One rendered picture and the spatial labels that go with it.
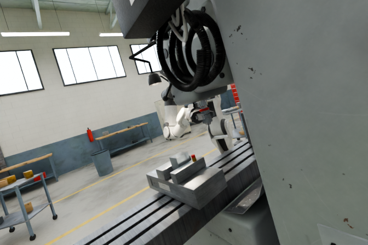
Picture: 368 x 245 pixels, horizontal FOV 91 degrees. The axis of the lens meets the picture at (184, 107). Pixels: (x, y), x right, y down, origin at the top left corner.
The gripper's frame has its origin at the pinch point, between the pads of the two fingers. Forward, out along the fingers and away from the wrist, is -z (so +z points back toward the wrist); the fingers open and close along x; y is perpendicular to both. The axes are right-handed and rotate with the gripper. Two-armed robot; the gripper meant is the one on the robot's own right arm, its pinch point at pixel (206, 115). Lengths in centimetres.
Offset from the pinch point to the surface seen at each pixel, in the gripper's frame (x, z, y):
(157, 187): -30.0, 1.7, 23.5
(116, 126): -97, 757, 22
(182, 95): -9.3, -3.5, -11.6
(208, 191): -15.2, -20.7, 21.8
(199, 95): -5.1, -11.6, -9.8
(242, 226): -9.4, -25.9, 34.0
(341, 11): -4, -61, -15
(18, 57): -329, 674, -306
